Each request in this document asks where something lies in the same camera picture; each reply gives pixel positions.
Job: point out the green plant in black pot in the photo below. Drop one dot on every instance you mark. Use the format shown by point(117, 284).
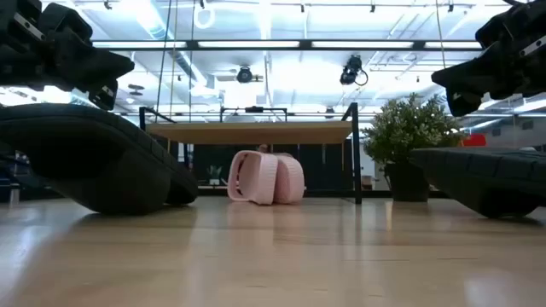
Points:
point(405, 128)

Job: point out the small potted plant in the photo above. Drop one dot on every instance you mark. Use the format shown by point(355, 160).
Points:
point(214, 172)

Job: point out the black round ceiling fixture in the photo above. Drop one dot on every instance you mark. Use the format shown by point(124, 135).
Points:
point(244, 75)

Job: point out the pink rubber slide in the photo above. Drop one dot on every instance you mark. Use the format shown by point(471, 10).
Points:
point(260, 179)
point(290, 179)

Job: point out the black overhead camera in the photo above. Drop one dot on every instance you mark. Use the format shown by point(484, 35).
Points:
point(352, 68)

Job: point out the red container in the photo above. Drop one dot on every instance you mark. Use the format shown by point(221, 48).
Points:
point(474, 140)

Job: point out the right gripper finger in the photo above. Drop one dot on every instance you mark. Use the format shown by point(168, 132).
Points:
point(462, 102)
point(478, 72)

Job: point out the black overhead frame bar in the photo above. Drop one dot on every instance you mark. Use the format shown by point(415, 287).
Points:
point(305, 44)

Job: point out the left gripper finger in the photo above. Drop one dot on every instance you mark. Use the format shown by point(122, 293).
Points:
point(98, 68)
point(104, 96)

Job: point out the black rubber slide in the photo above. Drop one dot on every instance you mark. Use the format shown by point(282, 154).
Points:
point(486, 179)
point(85, 158)

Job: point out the wooden shelf black metal frame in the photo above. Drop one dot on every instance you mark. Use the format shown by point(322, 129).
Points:
point(256, 133)

